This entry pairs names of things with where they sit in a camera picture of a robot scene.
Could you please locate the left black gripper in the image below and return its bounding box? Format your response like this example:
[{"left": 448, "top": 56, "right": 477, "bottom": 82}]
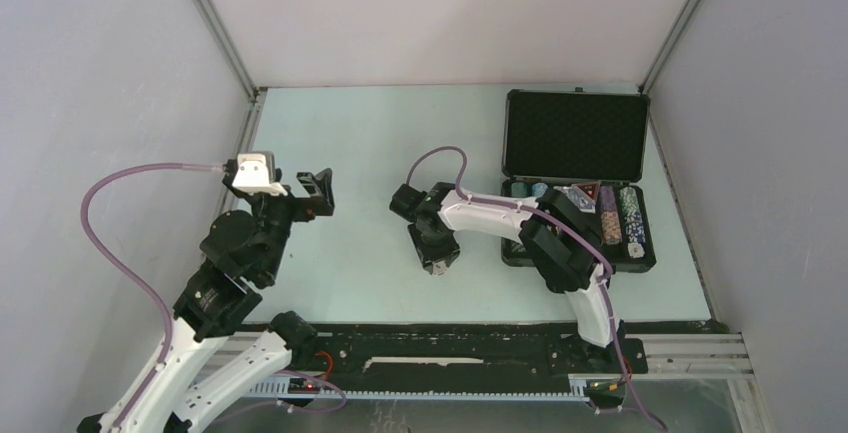
[{"left": 227, "top": 167, "right": 335, "bottom": 280}]

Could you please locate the blue card deck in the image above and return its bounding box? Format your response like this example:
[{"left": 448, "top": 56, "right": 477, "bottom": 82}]
[{"left": 557, "top": 186, "right": 596, "bottom": 213}]

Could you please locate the triangular all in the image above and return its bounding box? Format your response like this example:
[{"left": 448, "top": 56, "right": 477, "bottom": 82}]
[{"left": 573, "top": 181, "right": 601, "bottom": 205}]

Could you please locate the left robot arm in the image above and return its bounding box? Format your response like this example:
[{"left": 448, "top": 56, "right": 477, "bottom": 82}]
[{"left": 76, "top": 160, "right": 335, "bottom": 432}]

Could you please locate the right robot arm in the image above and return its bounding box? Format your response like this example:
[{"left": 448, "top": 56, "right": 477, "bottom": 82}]
[{"left": 389, "top": 182, "right": 628, "bottom": 373}]

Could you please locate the black poker set case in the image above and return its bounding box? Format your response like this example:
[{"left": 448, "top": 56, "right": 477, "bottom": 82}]
[{"left": 501, "top": 89, "right": 657, "bottom": 273}]

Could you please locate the light blue chip row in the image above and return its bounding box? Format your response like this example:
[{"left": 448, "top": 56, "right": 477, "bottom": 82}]
[{"left": 531, "top": 182, "right": 549, "bottom": 197}]

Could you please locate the purple brown chip row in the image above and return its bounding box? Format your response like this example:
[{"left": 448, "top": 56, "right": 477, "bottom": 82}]
[{"left": 599, "top": 186, "right": 623, "bottom": 245}]

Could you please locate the green blue chip row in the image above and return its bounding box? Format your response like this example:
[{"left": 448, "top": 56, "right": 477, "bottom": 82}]
[{"left": 619, "top": 187, "right": 646, "bottom": 259}]

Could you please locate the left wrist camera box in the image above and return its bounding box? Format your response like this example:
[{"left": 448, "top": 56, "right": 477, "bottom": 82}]
[{"left": 223, "top": 151, "right": 289, "bottom": 196}]

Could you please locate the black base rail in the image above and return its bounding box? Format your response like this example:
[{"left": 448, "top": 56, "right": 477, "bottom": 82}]
[{"left": 231, "top": 321, "right": 651, "bottom": 399}]

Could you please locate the left aluminium frame post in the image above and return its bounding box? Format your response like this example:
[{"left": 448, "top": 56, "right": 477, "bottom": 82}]
[{"left": 192, "top": 0, "right": 259, "bottom": 102}]

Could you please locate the aluminium frame post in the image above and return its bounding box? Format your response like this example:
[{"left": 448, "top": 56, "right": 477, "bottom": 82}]
[
  {"left": 639, "top": 0, "right": 704, "bottom": 95},
  {"left": 192, "top": 0, "right": 259, "bottom": 102}
]

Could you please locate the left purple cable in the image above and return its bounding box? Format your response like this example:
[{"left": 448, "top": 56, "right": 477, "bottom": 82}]
[{"left": 80, "top": 162, "right": 227, "bottom": 428}]

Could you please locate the right aluminium frame post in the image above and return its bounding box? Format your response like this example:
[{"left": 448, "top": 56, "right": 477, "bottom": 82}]
[{"left": 639, "top": 0, "right": 704, "bottom": 95}]

